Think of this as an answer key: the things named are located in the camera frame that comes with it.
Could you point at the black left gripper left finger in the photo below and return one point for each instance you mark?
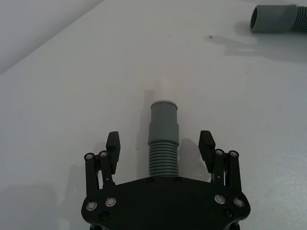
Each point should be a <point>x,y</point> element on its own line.
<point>112,153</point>

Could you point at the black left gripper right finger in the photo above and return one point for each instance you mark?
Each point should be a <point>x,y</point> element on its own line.
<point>207,151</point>

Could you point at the white pipe connector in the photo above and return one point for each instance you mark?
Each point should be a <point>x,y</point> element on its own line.
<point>164,92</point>

